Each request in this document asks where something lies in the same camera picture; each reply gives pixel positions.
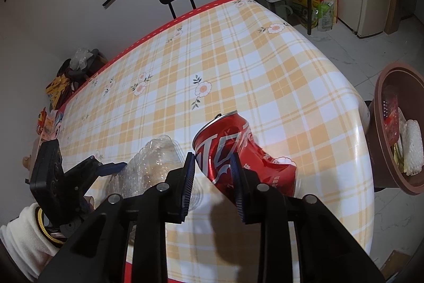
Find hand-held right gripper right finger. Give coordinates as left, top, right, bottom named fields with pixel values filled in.
left=229, top=152, right=386, bottom=283

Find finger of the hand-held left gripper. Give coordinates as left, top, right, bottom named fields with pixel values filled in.
left=79, top=193, right=97, bottom=216
left=63, top=155, right=128, bottom=195

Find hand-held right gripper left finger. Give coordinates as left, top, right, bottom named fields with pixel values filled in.
left=38, top=152, right=196, bottom=283

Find clear plastic container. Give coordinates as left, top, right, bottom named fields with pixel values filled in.
left=108, top=134, right=202, bottom=214

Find red drink can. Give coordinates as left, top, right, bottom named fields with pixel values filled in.
left=192, top=111, right=299, bottom=197

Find brown plastic bin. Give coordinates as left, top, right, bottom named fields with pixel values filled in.
left=369, top=62, right=424, bottom=197

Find gold foil wrapper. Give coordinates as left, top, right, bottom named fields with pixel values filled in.
left=392, top=144, right=405, bottom=167

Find red-edged clear plastic packet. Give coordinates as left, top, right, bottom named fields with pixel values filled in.
left=381, top=94, right=400, bottom=141

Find white foam net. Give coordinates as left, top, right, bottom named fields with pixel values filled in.
left=399, top=119, right=424, bottom=176

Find person's left forearm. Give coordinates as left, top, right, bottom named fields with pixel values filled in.
left=0, top=202, right=67, bottom=282

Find beige box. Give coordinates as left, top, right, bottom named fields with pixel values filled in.
left=23, top=137, right=42, bottom=171

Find pink blue cloths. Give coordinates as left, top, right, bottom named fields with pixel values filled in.
left=45, top=111, right=65, bottom=139

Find yellow black wristband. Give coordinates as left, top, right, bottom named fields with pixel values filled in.
left=35, top=207, right=67, bottom=245

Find orange red snack bag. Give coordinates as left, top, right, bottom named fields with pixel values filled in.
left=36, top=107, right=48, bottom=134

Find dark red bag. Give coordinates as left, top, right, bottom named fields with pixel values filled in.
left=58, top=61, right=90, bottom=94

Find clear crumpled plastic bag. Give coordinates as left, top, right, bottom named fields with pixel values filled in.
left=69, top=49, right=95, bottom=71

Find yellow checked tablecloth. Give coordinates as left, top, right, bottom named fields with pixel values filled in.
left=58, top=0, right=375, bottom=280

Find cardboard box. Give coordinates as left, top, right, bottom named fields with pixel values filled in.
left=379, top=250, right=411, bottom=272

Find green white jug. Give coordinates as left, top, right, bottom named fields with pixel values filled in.
left=273, top=3, right=294, bottom=18

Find yellow green packet bag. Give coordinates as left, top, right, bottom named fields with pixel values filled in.
left=291, top=0, right=319, bottom=28

